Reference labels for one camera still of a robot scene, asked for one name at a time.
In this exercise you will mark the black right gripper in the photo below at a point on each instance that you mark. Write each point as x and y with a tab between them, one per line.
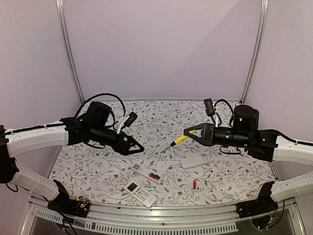
207	136

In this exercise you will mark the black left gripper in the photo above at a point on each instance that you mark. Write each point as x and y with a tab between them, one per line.
123	149

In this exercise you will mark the yellow handled screwdriver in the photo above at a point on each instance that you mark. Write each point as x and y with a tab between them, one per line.
175	142

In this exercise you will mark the narrow white remote control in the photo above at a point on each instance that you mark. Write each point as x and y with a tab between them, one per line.
145	172

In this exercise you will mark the white remote with back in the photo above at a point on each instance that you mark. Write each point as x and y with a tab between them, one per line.
194	161

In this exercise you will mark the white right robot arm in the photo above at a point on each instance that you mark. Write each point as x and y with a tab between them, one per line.
266	145

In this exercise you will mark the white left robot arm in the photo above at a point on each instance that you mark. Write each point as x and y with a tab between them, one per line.
90	126

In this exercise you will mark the white remote with green buttons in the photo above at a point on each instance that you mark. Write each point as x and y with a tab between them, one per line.
140	193

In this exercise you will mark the white battery cover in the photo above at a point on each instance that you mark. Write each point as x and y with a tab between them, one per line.
162	166

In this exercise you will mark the floral patterned table mat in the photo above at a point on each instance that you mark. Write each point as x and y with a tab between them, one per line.
101	174

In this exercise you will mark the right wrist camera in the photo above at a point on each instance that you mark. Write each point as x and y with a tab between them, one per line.
210	110

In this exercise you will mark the aluminium front rail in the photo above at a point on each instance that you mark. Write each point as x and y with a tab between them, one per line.
116	219

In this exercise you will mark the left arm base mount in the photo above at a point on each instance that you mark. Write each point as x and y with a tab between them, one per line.
78	207

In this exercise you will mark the right aluminium corner post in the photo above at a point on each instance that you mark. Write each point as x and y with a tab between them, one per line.
256	50

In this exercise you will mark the aluminium corner post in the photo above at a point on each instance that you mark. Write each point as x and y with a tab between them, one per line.
68	50
256	50

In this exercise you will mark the left aluminium corner post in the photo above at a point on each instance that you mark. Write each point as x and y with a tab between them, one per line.
68	50

